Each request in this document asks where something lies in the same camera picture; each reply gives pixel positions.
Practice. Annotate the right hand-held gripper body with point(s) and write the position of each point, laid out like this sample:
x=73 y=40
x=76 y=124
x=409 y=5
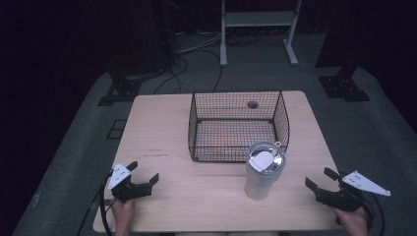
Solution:
x=360 y=183

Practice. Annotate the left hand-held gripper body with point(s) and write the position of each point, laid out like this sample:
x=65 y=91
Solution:
x=118 y=176

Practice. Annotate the white tumbler with clear lid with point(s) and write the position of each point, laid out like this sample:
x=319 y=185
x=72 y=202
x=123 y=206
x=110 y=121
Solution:
x=259 y=183

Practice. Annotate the person's left hand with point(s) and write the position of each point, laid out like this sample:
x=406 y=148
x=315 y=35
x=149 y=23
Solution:
x=124 y=214

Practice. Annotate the person's right hand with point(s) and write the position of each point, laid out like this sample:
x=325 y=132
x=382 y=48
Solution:
x=354 y=223

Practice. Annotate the black stand base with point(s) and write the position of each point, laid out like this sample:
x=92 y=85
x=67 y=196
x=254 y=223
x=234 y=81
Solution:
x=342 y=87
x=126 y=88

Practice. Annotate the white metal stand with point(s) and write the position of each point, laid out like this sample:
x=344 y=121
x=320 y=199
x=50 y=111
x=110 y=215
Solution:
x=255 y=19

